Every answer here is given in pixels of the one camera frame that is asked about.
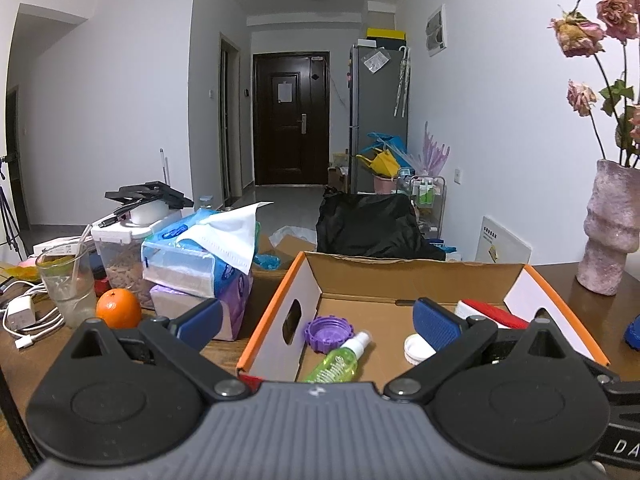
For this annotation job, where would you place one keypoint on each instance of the blue plastic gloves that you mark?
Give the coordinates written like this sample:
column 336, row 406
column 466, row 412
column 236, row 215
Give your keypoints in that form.
column 267, row 261

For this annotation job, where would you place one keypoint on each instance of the white bottle cap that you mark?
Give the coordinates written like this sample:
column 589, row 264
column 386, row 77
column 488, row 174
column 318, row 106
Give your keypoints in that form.
column 415, row 351

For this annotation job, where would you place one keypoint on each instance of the pink textured vase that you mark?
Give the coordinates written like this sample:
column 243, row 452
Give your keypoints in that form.
column 607, row 230

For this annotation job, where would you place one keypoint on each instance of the metal trolley cart with bottles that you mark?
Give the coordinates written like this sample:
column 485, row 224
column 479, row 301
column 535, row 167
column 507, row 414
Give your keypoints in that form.
column 425, row 195

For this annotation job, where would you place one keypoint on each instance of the orange fruit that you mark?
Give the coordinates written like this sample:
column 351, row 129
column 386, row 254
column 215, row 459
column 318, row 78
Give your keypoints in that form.
column 119, row 310

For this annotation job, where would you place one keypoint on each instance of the black folded stand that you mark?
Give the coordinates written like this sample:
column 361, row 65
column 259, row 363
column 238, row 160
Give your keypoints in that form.
column 150, row 192

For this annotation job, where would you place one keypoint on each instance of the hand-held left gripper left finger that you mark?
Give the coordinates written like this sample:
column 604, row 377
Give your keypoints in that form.
column 200, row 321

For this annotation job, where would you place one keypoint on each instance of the small open cardboard box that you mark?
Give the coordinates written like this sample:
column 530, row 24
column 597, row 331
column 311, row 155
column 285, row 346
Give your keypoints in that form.
column 295, row 251

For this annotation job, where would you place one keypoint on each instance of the white flat box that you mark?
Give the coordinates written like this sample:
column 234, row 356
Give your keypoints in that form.
column 57, row 246

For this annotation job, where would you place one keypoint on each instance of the blue tissue pack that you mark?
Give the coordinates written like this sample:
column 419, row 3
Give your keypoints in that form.
column 170, row 260

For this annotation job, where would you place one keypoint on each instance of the black garbage bag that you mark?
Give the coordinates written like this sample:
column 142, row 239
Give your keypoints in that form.
column 370, row 225

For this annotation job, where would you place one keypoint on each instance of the blue pet water feeder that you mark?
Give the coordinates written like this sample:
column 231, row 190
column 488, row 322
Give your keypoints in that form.
column 206, row 202

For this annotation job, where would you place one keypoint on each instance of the clear plastic bag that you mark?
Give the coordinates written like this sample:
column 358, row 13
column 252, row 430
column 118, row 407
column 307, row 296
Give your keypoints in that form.
column 376, row 61

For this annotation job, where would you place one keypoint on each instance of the purple bottle cap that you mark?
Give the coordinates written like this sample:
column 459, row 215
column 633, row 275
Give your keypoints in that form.
column 327, row 335

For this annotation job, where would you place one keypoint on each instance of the clear food container white lid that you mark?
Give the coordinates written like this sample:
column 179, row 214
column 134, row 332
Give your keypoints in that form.
column 120, row 265

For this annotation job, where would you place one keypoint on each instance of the side door frame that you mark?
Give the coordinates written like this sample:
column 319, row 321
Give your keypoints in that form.
column 230, row 120

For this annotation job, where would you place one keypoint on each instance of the cardboard box with orange edge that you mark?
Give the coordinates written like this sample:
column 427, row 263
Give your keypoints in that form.
column 380, row 280

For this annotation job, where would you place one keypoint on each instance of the bunch of dried pink roses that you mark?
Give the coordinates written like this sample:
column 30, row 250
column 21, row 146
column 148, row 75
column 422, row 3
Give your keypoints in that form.
column 575, row 35

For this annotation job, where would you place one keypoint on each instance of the dark brown door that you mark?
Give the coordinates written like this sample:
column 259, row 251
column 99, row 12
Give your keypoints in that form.
column 265, row 135

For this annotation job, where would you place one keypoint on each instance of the blue cap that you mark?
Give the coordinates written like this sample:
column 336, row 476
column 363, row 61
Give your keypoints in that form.
column 634, row 332

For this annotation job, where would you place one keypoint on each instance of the black tripod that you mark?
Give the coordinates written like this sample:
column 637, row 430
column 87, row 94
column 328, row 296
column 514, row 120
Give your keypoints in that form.
column 7, row 210

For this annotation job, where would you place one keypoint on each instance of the white plastic bag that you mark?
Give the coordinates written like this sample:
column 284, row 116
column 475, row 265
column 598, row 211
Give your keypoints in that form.
column 292, row 235

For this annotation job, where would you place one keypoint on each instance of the green spray bottle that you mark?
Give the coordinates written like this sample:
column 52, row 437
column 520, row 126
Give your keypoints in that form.
column 335, row 362

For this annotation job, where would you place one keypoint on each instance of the drinking glass with straw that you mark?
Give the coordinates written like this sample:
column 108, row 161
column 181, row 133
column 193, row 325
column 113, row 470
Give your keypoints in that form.
column 70, row 300

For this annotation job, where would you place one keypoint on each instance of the white round tub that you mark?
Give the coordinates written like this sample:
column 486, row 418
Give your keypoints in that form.
column 147, row 214

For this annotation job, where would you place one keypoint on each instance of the pink bucket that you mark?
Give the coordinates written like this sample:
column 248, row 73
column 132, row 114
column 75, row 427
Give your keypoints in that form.
column 385, row 185

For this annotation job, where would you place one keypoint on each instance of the yellow box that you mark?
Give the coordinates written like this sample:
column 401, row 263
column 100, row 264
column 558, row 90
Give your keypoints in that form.
column 386, row 33

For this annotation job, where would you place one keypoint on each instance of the white mop pole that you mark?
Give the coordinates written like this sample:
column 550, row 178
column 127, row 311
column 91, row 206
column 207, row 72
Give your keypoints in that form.
column 164, row 167

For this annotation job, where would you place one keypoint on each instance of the white wall socket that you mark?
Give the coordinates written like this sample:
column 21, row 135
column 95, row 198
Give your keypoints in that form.
column 458, row 176

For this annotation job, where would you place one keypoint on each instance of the yellow plastic item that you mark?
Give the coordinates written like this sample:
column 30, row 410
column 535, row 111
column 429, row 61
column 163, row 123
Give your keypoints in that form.
column 380, row 162

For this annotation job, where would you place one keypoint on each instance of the red and white lint brush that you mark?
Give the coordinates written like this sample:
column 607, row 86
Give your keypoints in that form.
column 495, row 312

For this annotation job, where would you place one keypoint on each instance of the clear folded umbrella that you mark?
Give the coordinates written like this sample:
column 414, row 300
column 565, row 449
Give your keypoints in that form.
column 402, row 82

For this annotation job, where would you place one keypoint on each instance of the purple wing decoration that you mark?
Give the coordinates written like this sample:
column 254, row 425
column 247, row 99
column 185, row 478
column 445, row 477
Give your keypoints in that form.
column 435, row 152

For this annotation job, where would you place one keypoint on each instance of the white wall panel box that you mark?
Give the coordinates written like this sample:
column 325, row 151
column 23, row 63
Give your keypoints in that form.
column 436, row 30

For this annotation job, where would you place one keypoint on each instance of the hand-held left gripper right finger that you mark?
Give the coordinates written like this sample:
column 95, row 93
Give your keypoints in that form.
column 435, row 325

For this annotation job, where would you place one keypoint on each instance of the white flat panel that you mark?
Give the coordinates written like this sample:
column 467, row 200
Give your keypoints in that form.
column 500, row 245

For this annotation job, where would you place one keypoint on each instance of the purple tissue pack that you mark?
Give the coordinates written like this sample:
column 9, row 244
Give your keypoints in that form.
column 235, row 295

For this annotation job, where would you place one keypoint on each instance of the white paper on door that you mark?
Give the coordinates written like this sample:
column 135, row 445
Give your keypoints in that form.
column 284, row 91

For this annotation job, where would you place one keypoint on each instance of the grey refrigerator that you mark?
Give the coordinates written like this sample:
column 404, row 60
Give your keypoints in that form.
column 375, row 110

